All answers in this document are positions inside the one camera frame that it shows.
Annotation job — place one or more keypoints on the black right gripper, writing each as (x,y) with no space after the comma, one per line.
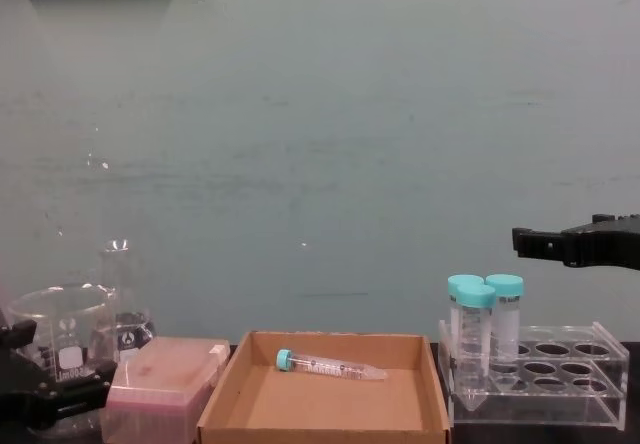
(605,244)

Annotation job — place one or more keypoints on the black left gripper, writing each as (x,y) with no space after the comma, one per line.
(7,394)

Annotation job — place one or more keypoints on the clear glass beaker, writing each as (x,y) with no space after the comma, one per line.
(75,324)

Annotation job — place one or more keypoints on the wide teal-capped centrifuge tube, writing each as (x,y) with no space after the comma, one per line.
(475,334)
(460,286)
(506,324)

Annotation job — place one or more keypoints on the clear glass conical flask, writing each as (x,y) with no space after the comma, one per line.
(131,324)

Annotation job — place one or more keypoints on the pink pipette tip box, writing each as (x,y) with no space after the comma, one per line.
(165,379)

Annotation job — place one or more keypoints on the clear acrylic tube rack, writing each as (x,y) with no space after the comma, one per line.
(565,384)

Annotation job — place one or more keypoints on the black table cloth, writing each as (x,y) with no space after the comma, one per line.
(634,414)

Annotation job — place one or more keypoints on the slim teal-capped centrifuge tube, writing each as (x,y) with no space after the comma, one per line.
(325,365)

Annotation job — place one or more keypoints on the shallow brown cardboard tray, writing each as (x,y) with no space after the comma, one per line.
(325,404)

